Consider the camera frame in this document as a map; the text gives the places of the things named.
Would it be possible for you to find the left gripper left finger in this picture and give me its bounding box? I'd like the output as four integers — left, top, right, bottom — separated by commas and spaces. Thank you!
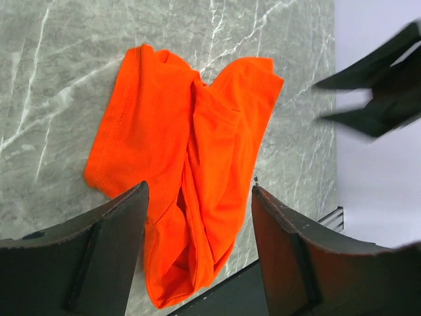
1, 182, 149, 315

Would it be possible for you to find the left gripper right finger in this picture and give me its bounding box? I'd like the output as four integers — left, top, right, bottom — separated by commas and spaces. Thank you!
251, 186, 420, 315

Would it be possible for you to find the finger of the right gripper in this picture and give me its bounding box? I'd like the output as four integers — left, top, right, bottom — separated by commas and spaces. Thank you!
313, 19, 420, 90
317, 99, 420, 138

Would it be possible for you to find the orange t-shirt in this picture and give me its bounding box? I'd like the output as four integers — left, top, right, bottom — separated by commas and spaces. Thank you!
84, 44, 284, 309

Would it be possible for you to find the black base crossbar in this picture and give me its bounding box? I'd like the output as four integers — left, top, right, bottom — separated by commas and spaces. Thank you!
170, 260, 268, 316

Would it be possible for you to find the aluminium frame rail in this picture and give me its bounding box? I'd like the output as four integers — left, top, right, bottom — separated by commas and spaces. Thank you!
318, 207, 344, 233

